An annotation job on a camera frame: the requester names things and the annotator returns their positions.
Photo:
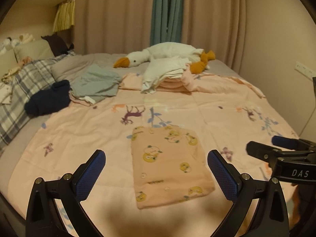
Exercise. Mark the cream bear plush toy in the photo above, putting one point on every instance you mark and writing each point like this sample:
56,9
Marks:
24,39

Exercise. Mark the pink doll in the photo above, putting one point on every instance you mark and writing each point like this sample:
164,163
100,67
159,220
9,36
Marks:
27,60

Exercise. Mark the pale pink folded garment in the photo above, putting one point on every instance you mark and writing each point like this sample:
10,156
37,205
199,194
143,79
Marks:
82,99

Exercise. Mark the stack of pink folded clothes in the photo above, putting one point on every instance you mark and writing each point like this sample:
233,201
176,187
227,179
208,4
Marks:
172,85

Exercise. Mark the white goose plush toy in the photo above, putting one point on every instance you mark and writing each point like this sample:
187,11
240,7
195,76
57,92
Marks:
167,50

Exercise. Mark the yellow patterned cloth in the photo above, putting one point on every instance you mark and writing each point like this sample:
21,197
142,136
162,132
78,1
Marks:
12,75

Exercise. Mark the grey green garment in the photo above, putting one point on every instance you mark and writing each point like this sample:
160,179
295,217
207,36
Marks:
96,81

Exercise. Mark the grey pillow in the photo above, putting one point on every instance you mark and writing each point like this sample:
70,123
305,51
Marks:
71,65

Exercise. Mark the blue green window curtain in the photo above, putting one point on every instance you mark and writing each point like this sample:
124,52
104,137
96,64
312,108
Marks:
167,9

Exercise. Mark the yellow pleated shelf curtain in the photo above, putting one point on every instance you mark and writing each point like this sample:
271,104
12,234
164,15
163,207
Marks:
64,16

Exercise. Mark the plaid pillow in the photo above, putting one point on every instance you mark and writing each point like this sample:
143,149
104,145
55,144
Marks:
27,81

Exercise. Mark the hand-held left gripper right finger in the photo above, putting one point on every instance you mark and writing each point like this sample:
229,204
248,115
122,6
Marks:
223,175

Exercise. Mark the white wall socket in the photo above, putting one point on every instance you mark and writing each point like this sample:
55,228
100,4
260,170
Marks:
305,70

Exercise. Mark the peach printed baby shirt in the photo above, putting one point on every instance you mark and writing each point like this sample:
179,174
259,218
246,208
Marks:
167,167

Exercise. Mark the white clothes pile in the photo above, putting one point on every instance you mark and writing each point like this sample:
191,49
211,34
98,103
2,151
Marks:
5,93

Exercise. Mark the pink printed blanket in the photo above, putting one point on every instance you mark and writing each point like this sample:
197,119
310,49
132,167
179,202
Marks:
86,133

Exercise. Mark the pink window curtain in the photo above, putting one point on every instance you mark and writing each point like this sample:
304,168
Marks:
113,17
214,24

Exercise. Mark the navy blue garment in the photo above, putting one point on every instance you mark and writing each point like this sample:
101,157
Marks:
47,101

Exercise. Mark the beige headboard cushion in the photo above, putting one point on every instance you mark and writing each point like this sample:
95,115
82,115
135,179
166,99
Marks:
6,63
34,49

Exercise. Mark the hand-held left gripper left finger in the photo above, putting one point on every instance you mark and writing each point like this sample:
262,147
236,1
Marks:
91,175

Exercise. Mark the white dog plush toy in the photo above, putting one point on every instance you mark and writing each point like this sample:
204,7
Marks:
7,45

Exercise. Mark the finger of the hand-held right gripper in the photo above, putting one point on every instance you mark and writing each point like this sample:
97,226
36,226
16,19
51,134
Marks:
284,142
261,150

